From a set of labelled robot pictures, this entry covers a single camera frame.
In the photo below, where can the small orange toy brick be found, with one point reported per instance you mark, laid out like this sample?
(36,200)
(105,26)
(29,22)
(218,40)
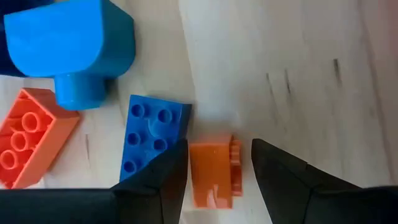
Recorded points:
(208,174)

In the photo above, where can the dark blue toy brick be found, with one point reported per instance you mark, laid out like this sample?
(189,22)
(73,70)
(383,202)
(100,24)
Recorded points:
(149,130)

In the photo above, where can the light blue rounded block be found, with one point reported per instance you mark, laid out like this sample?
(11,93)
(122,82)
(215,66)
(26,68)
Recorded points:
(62,40)

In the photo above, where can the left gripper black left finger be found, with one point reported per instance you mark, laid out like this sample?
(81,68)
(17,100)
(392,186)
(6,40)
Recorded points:
(77,207)

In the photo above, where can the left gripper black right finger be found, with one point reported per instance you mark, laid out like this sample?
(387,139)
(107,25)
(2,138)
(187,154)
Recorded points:
(342,207)

